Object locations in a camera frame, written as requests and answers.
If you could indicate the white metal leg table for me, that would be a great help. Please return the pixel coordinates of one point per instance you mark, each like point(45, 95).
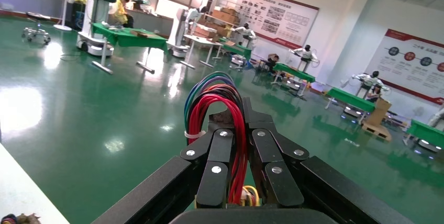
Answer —
point(197, 38)

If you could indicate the white wall poster red border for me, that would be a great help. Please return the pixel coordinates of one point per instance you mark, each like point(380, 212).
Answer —
point(277, 14)

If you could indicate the wheeled grey stool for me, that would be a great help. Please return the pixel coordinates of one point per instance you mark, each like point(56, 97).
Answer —
point(36, 16)

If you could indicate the green cloth covered table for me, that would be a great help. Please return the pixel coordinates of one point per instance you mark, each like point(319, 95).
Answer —
point(131, 40)
point(350, 99)
point(425, 132)
point(239, 49)
point(295, 71)

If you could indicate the brown cardboard divider box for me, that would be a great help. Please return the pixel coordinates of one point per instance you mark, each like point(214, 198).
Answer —
point(29, 219)

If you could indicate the tall brown cardboard box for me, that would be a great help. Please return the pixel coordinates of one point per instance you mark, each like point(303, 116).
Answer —
point(381, 111)

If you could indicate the flat cardboard piece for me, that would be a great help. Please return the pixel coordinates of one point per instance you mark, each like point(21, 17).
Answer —
point(142, 34)

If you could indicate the stacked cardboard boxes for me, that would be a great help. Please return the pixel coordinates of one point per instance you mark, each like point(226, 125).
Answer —
point(223, 16)

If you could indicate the wooden pallet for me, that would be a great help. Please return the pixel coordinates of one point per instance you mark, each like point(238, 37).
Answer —
point(376, 132)

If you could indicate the seated person in dark clothes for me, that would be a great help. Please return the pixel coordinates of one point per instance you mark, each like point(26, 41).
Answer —
point(272, 61)

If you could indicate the person in yellow shirt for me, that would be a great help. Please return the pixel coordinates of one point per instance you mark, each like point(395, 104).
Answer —
point(120, 14)

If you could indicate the wall poster with coloured circles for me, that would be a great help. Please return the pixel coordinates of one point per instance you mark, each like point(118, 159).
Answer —
point(409, 66)

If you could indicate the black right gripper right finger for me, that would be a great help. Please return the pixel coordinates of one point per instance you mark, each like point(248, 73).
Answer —
point(267, 153)

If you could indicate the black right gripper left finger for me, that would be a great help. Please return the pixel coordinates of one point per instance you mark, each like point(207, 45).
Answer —
point(216, 153)

